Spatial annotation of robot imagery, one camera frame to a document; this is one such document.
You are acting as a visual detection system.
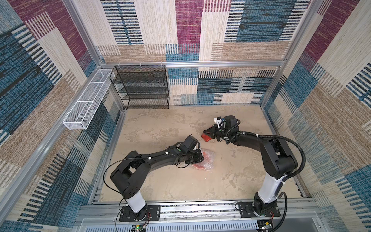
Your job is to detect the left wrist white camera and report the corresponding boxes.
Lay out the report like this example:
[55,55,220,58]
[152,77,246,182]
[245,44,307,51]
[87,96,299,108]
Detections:
[179,135,199,153]

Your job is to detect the clear bubble wrap sheet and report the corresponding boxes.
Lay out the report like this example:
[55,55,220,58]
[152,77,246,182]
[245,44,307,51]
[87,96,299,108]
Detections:
[201,149,215,171]

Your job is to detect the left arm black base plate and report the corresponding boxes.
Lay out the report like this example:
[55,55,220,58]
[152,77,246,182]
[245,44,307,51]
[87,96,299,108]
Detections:
[119,205,161,222]

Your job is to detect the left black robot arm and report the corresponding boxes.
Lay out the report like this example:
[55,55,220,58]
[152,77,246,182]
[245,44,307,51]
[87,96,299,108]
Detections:
[110,146,204,220]

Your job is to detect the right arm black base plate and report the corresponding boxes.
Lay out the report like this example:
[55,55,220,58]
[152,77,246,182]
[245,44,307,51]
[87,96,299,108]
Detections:
[235,201,281,218]

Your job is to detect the red tape dispenser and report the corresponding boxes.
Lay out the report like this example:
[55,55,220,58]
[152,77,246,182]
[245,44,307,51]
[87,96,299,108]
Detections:
[201,132,214,142]

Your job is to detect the black corrugated cable conduit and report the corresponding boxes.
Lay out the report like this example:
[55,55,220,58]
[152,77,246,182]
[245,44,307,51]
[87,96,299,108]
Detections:
[257,134,306,182]

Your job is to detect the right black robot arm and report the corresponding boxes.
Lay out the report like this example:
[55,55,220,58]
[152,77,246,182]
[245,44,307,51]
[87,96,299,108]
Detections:
[203,124,298,214]

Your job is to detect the aluminium mounting rail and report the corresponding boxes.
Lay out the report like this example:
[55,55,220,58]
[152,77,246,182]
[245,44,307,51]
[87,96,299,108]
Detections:
[72,198,330,232]

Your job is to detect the orange plastic bowl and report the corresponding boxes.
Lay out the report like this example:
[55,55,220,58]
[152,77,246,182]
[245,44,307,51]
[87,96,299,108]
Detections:
[193,162,208,170]

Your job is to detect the white wire mesh basket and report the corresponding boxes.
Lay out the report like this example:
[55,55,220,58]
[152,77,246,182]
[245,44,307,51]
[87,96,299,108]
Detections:
[63,69,112,130]

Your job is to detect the black wire mesh shelf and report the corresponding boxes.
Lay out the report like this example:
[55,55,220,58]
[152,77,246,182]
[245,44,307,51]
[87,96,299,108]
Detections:
[110,65,170,110]

